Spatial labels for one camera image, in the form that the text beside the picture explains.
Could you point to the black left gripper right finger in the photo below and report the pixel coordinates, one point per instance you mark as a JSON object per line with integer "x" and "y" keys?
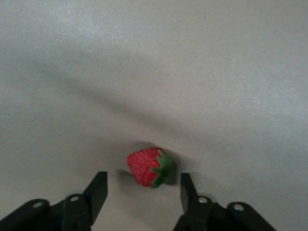
{"x": 192, "y": 209}

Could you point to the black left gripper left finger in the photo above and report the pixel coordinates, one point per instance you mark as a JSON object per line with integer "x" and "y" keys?
{"x": 91, "y": 204}

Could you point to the red strawberry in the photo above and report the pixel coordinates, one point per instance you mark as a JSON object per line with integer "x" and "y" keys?
{"x": 142, "y": 166}

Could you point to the brown table cover mat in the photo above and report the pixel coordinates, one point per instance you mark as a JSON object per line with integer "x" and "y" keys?
{"x": 154, "y": 60}

